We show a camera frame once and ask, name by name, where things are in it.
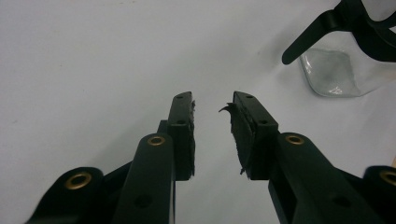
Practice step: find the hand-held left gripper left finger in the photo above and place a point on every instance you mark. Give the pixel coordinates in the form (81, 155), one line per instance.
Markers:
(182, 140)

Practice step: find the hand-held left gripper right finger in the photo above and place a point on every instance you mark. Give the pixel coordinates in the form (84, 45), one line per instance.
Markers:
(258, 146)

